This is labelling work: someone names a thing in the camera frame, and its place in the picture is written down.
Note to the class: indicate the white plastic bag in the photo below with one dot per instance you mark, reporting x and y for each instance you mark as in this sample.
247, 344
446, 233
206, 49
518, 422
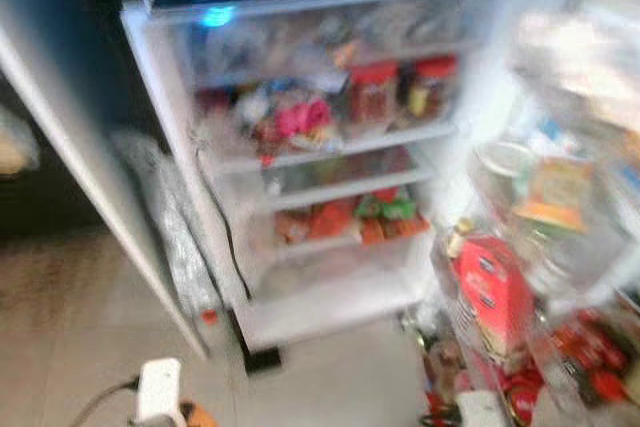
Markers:
570, 57

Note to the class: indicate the red drink carton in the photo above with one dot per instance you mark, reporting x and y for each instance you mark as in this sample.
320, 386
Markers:
492, 297

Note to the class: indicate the fridge door with stocked bins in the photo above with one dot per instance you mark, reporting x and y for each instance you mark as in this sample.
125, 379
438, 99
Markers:
570, 267

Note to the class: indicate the red lid jar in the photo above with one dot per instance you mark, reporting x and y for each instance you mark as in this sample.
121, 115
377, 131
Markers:
373, 97
432, 87

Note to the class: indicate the black fridge foot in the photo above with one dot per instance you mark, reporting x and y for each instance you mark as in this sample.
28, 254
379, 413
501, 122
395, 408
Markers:
262, 360

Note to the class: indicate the orange yellow packet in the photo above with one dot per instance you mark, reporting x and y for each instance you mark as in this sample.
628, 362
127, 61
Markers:
552, 194

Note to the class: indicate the white lid container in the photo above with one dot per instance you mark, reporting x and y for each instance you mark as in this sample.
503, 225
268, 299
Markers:
506, 160

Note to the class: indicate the clear crumpled plastic bag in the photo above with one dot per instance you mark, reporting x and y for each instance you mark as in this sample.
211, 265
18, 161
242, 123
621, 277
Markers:
175, 227

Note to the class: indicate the orange plastic ball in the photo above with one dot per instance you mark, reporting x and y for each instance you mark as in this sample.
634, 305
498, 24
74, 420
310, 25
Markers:
200, 416

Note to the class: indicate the red wrapped packets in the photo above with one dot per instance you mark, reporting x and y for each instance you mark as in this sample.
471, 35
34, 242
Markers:
595, 352

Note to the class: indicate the yellow cap bottle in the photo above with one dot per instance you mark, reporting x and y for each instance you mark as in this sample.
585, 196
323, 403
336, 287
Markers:
460, 237

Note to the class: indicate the blue fridge light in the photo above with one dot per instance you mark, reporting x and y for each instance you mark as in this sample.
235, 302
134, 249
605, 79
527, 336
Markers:
216, 16

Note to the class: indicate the white fridge cabinet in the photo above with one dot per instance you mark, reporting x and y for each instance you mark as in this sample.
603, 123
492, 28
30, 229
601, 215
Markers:
330, 297

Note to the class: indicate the clear bags of food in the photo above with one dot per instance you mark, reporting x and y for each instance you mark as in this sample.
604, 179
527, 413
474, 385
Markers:
330, 37

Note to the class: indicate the green and red food packet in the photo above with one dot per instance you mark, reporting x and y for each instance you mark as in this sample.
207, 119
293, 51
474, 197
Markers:
392, 217

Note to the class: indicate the white upright panel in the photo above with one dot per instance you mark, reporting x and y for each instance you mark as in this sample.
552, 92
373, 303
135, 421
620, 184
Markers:
155, 257

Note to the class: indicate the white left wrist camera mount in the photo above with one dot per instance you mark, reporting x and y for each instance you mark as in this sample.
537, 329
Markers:
160, 389

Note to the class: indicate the pink food package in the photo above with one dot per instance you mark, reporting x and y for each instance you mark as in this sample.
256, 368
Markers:
303, 119

